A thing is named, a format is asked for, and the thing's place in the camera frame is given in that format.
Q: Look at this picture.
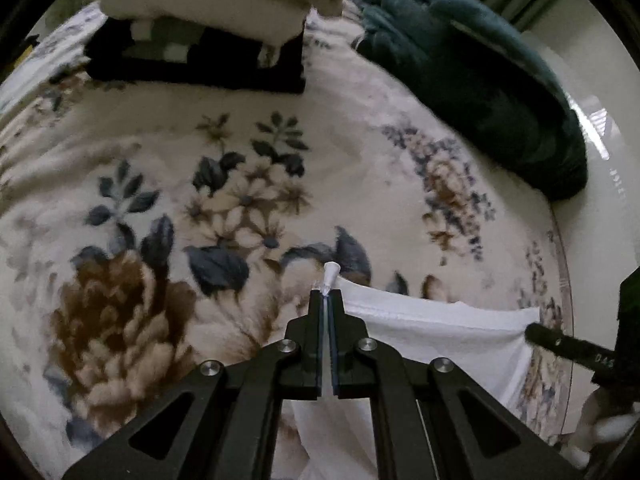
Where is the white gloved right hand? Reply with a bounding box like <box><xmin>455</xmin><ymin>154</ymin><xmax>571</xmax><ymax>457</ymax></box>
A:
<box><xmin>560</xmin><ymin>388</ymin><xmax>639</xmax><ymax>479</ymax></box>

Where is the dark green blanket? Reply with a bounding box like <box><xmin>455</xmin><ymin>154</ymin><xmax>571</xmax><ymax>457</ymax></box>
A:
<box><xmin>354</xmin><ymin>0</ymin><xmax>588</xmax><ymax>203</ymax></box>

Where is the white t-shirt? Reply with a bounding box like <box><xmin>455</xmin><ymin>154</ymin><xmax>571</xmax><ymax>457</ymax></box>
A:
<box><xmin>293</xmin><ymin>263</ymin><xmax>540</xmax><ymax>479</ymax></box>

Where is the floral fleece blanket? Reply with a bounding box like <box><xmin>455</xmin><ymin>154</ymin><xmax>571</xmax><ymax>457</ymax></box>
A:
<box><xmin>1</xmin><ymin>4</ymin><xmax>570</xmax><ymax>479</ymax></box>

